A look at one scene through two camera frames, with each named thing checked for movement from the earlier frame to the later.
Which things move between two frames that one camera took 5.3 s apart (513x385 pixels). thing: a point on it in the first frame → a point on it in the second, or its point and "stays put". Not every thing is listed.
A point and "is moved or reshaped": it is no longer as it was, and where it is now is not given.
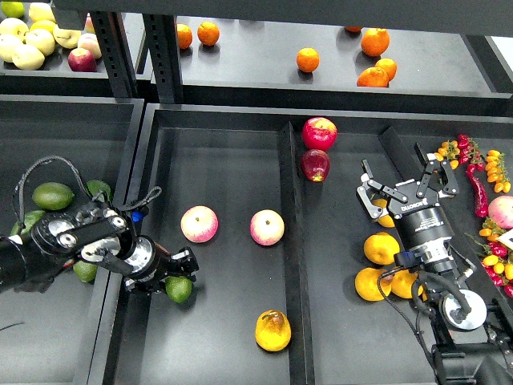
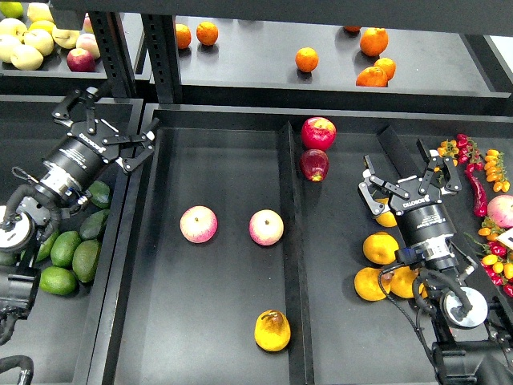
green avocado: x=178 y=288 is moved or reshaped
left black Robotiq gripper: x=151 y=262 → x=90 y=146
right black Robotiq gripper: x=423 y=223 stays put
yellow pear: x=272 y=330 stays put
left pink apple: x=199 y=224 stays put
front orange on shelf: x=373 y=77 stays put
